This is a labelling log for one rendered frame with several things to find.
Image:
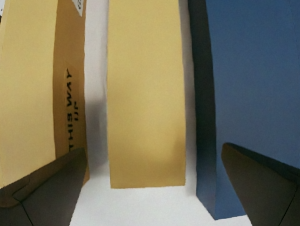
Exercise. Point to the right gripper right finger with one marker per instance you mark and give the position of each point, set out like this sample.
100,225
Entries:
268,189

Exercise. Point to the brown cardboard carton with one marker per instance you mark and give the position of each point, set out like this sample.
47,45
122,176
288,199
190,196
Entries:
42,84
145,95

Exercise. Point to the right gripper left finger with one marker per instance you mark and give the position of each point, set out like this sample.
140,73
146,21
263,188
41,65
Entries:
46,197

